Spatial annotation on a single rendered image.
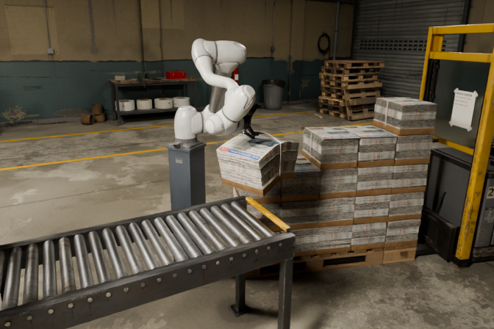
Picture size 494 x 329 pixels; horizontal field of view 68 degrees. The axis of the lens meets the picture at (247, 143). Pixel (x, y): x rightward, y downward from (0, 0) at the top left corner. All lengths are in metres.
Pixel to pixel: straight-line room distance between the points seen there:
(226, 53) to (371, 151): 1.30
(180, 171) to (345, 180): 1.20
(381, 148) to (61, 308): 2.20
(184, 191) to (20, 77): 6.43
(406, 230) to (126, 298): 2.28
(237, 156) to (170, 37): 7.28
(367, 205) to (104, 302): 2.01
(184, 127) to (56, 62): 6.32
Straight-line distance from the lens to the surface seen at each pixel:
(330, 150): 2.67
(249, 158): 1.87
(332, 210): 2.84
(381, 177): 2.93
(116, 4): 8.81
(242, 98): 1.65
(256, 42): 9.96
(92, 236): 1.96
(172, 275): 1.63
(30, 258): 1.90
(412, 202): 3.15
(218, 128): 1.72
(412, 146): 2.98
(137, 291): 1.62
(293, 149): 2.13
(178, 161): 2.62
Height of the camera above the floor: 1.71
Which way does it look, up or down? 15 degrees down
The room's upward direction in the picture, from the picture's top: 1 degrees clockwise
